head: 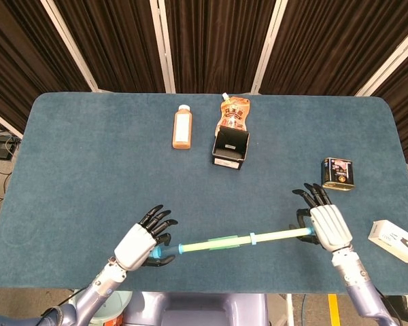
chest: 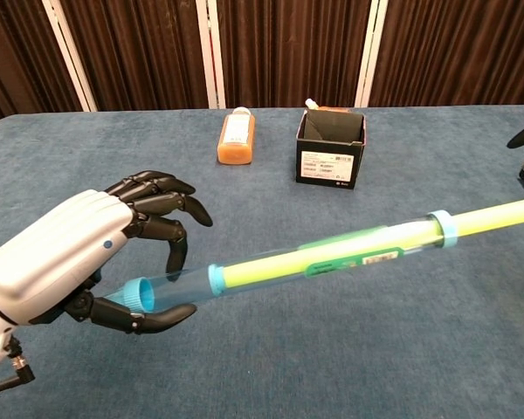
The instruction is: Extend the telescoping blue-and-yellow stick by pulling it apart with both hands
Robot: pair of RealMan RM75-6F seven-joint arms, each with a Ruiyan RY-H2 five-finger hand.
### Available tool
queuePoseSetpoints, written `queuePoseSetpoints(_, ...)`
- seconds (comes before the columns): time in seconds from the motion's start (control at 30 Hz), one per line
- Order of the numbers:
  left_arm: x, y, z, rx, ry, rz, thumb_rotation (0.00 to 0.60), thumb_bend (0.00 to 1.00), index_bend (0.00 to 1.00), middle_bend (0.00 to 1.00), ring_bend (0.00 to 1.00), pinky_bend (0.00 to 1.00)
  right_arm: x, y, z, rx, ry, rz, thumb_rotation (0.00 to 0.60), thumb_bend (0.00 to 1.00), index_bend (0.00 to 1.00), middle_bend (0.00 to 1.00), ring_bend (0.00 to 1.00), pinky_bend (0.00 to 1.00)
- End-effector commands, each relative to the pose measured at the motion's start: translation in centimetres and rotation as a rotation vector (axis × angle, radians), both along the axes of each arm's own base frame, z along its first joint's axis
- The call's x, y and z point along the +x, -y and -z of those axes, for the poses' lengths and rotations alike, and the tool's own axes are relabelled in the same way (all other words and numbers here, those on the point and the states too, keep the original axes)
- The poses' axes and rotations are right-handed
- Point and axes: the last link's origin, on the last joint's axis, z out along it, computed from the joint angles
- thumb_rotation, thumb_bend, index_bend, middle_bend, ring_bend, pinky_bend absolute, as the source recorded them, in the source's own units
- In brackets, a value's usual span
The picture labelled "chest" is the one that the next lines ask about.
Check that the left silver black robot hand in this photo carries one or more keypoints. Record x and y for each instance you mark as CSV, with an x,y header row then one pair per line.
x,y
57,253

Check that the yellow blue water pump toy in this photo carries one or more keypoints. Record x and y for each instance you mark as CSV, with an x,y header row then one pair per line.
x,y
266,264

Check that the dark brown curtain panel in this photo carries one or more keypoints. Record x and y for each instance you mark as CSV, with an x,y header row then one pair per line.
x,y
17,57
144,52
292,48
463,48

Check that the orange liquid bottle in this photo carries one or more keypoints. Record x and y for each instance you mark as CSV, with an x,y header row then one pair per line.
x,y
236,139

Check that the open black cardboard box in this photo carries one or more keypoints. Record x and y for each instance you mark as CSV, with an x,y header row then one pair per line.
x,y
327,168

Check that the small orange white-capped bottle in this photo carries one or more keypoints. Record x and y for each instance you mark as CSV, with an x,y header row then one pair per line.
x,y
312,103

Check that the white partition frame post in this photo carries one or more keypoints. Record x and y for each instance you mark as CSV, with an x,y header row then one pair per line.
x,y
371,57
211,57
70,57

